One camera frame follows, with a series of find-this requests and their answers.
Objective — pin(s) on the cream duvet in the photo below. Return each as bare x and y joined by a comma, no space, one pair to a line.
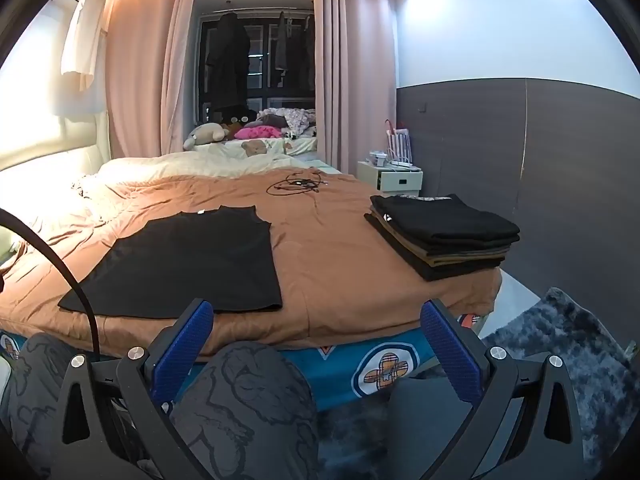
165,165

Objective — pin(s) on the white nightstand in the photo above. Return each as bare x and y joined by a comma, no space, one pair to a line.
400,182

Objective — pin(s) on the cream plush toy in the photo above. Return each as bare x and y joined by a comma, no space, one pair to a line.
207,132

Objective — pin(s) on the blue patterned bedsheet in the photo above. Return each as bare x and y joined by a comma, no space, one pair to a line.
340,370

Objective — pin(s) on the hanging dark clothes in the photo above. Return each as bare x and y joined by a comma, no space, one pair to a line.
282,45

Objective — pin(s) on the cream padded headboard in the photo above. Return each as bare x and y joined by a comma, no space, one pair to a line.
45,145

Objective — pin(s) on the pink cloth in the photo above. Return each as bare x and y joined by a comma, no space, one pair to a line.
257,133

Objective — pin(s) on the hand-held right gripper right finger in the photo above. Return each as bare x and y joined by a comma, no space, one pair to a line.
445,345

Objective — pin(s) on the brown teddy bear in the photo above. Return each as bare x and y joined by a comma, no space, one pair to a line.
253,148

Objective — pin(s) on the black sleeveless shirt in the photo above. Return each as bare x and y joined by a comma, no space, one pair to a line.
190,260

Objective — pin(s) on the hanging dark coat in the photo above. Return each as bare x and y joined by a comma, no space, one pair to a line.
227,60

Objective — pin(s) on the white power strip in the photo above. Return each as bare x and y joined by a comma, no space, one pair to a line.
402,164

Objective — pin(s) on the hanging white garment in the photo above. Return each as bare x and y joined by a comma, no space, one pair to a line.
82,35

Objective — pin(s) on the stack of folded clothes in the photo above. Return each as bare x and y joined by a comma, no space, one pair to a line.
440,225

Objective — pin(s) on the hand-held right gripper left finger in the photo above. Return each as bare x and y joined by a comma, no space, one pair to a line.
180,350

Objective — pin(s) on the orange-brown blanket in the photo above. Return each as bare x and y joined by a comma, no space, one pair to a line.
325,260

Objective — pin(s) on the pile of patterned clothes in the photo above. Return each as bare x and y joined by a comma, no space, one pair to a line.
292,120

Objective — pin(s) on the grey fluffy rug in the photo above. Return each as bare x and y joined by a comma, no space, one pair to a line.
560,340

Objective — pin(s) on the striped bag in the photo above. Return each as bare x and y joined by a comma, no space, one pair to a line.
400,142

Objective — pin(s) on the pink curtain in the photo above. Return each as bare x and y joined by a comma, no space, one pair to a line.
145,70
350,70

